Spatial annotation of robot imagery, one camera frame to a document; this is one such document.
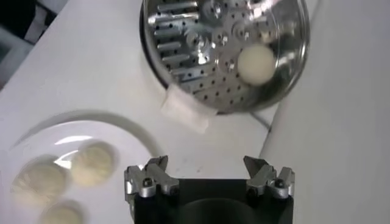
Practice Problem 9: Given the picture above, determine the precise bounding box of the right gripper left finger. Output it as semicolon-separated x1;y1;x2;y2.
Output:
124;155;180;202

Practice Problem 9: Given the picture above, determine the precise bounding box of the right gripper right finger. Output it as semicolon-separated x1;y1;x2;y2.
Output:
243;155;296;200

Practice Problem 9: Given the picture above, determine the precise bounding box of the white steamed baozi bun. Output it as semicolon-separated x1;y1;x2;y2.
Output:
12;156;71;208
38;199;88;224
70;140;118;187
236;44;277;86

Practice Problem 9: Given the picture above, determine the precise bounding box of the stainless steel steamer basket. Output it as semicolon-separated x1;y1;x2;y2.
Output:
139;0;311;134

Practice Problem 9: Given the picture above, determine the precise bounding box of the white round plate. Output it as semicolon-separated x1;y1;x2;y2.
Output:
5;110;162;224

